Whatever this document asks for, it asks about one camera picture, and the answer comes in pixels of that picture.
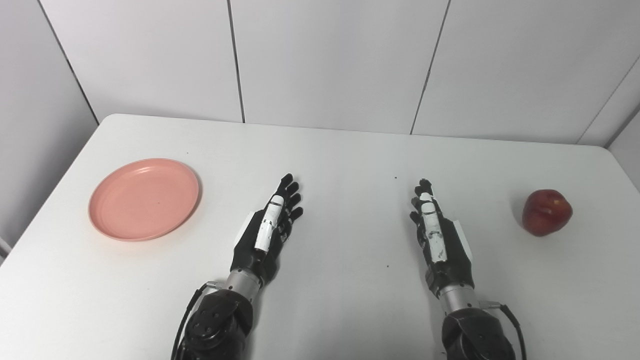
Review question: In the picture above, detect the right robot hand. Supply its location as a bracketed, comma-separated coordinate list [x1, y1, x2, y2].
[409, 178, 475, 297]

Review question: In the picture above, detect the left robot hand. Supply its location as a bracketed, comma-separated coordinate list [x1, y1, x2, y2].
[231, 173, 304, 287]

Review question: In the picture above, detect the red apple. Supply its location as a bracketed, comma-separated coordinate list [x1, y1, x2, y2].
[522, 189, 574, 237]

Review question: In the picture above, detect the pink round plate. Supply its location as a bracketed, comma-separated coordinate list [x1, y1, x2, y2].
[88, 158, 200, 242]

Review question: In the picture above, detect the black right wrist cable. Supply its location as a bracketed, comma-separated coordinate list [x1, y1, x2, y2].
[479, 300, 527, 360]

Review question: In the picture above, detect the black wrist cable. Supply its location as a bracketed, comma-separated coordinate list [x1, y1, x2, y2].
[170, 281, 226, 360]
[479, 300, 527, 360]

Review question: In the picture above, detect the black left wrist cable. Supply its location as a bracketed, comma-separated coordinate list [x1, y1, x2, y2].
[170, 281, 226, 360]

